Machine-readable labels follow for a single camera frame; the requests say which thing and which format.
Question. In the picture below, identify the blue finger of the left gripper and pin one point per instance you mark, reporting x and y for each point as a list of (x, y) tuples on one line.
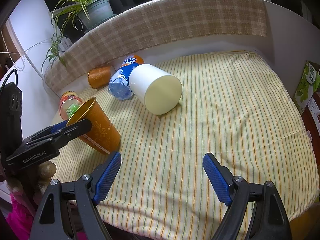
[(46, 132), (68, 133)]

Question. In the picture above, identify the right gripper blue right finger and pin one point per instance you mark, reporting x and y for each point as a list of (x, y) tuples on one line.
[(269, 219)]

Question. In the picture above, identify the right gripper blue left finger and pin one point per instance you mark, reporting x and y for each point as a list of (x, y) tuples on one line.
[(53, 218)]

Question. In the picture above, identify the brown gold patterned cup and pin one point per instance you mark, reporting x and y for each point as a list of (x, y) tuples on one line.
[(103, 136)]

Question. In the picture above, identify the orange patterned cup lying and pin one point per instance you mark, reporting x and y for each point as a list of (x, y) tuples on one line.
[(100, 77)]

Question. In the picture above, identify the white cylindrical cup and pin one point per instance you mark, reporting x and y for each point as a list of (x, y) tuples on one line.
[(156, 89)]

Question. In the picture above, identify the hand holding left gripper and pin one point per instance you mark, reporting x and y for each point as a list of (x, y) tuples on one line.
[(30, 186)]

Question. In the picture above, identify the green tea plastic bottle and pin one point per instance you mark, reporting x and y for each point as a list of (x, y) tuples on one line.
[(72, 109)]

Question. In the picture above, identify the red label plastic bottle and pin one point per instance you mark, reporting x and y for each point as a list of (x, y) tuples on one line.
[(66, 100)]

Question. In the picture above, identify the blue label plastic bottle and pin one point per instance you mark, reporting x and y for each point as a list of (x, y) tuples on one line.
[(119, 83)]

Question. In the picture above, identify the yellow striped cloth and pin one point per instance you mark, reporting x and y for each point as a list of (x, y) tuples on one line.
[(234, 106)]

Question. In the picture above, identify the potted spider plant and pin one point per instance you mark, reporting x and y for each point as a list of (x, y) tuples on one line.
[(70, 19)]

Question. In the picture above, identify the green tissue box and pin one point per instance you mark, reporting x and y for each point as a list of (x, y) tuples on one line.
[(308, 85)]

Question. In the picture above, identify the beige plaid cloth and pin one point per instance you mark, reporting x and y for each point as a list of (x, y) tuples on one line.
[(152, 24)]

